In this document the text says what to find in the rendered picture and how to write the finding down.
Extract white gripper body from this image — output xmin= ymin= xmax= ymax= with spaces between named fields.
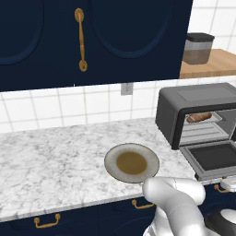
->
xmin=219 ymin=177 xmax=236 ymax=190

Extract toaster oven door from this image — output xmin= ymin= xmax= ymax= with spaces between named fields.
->
xmin=179 ymin=140 xmax=236 ymax=182

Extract silver oven rack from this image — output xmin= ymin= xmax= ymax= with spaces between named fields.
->
xmin=180 ymin=122 xmax=230 ymax=146

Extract silver oven tray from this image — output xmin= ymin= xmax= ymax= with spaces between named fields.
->
xmin=183 ymin=111 xmax=223 ymax=125

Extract brown baguette bread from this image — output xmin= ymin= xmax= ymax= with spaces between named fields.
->
xmin=185 ymin=112 xmax=213 ymax=124

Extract dark grey toaster oven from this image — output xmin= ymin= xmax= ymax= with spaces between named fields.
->
xmin=154 ymin=82 xmax=236 ymax=183

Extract navy upper cupboard door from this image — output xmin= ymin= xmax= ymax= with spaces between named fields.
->
xmin=73 ymin=0 xmax=194 ymax=88
xmin=0 ymin=0 xmax=76 ymax=92

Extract navy drawer front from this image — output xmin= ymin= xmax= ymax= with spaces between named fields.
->
xmin=0 ymin=206 xmax=100 ymax=236
xmin=97 ymin=196 xmax=159 ymax=236
xmin=196 ymin=183 xmax=236 ymax=218

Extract grey plate with brown centre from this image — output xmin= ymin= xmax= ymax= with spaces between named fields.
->
xmin=103 ymin=142 xmax=160 ymax=184

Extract wooden shelf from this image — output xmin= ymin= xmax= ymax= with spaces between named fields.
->
xmin=179 ymin=48 xmax=236 ymax=80

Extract grey jar with black lid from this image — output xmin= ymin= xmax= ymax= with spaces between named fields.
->
xmin=183 ymin=32 xmax=216 ymax=65

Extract brass drawer handle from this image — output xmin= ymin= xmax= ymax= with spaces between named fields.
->
xmin=131 ymin=198 xmax=155 ymax=210
xmin=213 ymin=183 xmax=230 ymax=194
xmin=33 ymin=213 xmax=62 ymax=230

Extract grey wall outlet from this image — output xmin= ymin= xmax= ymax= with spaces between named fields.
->
xmin=120 ymin=82 xmax=135 ymax=97

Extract long brass cupboard handle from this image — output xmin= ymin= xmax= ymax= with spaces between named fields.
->
xmin=74 ymin=7 xmax=89 ymax=73

